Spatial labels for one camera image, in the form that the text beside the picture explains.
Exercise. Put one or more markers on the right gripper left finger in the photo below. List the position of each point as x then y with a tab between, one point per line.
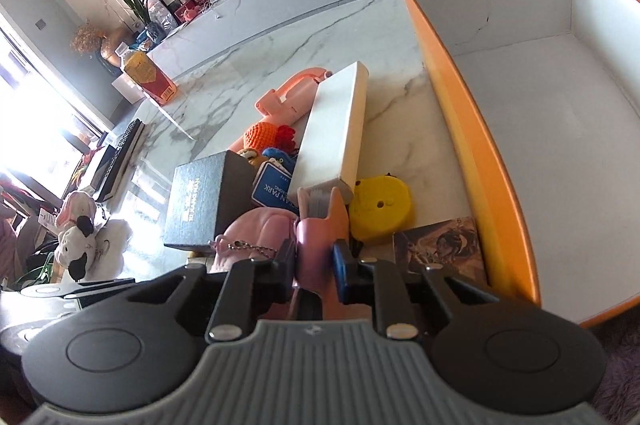
251	286

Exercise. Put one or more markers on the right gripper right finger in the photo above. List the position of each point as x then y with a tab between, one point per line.
379	284

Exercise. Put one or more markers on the yellow tape measure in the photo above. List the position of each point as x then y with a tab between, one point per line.
381	206

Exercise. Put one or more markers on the pink plush pouch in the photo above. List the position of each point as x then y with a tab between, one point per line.
259	233

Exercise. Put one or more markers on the dark grey gift box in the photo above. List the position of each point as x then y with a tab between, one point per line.
206	197

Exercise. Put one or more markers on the orange crochet ball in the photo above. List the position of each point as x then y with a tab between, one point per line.
263	135

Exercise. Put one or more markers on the pink selfie stick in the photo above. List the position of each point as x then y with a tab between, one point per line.
293	99

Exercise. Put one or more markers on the picture card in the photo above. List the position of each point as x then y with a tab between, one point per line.
452	242

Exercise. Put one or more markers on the blue card tag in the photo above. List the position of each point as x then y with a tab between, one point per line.
270	189

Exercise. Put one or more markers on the teddy bear blue outfit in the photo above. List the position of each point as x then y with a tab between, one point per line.
273	155

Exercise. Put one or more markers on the long white box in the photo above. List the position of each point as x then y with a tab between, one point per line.
329	153

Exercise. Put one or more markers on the cow plush toy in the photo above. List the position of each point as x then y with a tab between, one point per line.
88	251

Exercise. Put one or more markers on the black remote control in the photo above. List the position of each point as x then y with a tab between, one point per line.
116	168

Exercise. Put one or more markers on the orange juice bottle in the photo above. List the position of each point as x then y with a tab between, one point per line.
145	73

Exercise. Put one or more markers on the orange cardboard box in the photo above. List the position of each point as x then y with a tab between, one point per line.
541	98

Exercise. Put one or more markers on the brass vase dried flowers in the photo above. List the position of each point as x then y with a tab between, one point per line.
89	39

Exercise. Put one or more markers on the green potted plant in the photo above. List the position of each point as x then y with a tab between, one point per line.
141	10

